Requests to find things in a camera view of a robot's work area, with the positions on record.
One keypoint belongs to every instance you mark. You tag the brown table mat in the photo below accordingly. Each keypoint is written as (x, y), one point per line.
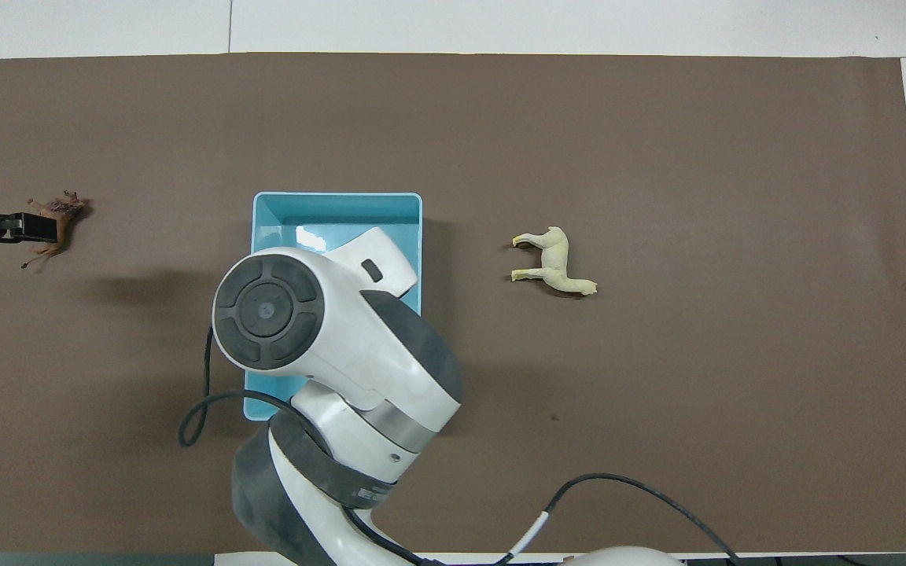
(657, 393)

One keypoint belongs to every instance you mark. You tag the brown lion toy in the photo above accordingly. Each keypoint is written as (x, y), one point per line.
(66, 211)

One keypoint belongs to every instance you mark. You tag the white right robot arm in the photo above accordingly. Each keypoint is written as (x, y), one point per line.
(343, 314)

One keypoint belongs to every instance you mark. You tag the cream horse toy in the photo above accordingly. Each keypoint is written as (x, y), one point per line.
(555, 263)

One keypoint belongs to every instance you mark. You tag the light blue plastic storage box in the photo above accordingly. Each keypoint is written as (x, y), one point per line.
(327, 216)

